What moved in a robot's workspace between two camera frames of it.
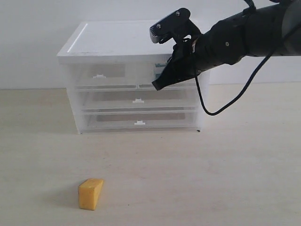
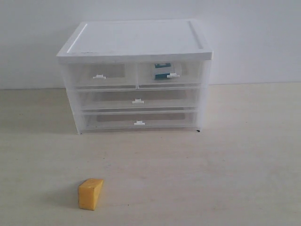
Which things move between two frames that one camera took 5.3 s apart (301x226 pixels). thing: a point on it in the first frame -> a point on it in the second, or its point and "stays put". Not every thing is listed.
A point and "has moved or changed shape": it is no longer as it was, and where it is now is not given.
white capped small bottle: (159, 68) has moved or changed shape
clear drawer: (102, 76) stays put
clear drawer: (147, 72) stays put
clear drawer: (137, 99) stays put
